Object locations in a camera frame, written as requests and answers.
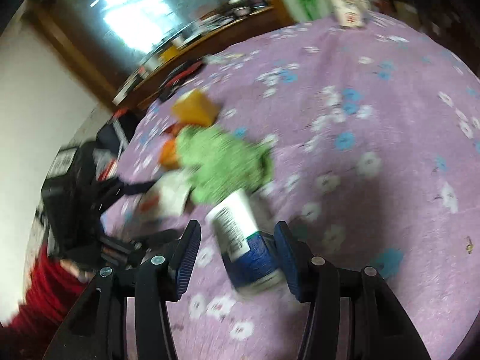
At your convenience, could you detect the purple floral tablecloth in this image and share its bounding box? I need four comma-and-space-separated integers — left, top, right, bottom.
185, 13, 479, 359

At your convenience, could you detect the glass partition panel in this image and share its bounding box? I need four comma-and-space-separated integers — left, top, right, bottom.
55, 0, 231, 72

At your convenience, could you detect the yellow orange box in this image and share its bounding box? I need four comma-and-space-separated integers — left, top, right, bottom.
172, 88, 220, 127

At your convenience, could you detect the green knitted cloth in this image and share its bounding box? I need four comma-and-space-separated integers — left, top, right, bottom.
176, 126, 274, 205

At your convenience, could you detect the black red tool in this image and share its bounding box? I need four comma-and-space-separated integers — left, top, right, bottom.
157, 58, 206, 102

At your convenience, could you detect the white paper bag wrapper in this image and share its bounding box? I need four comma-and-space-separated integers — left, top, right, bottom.
137, 169, 193, 221

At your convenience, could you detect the blue white small box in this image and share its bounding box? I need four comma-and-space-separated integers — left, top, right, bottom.
206, 189, 284, 297

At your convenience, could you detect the orange small box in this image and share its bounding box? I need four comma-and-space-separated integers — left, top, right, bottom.
159, 138, 180, 170

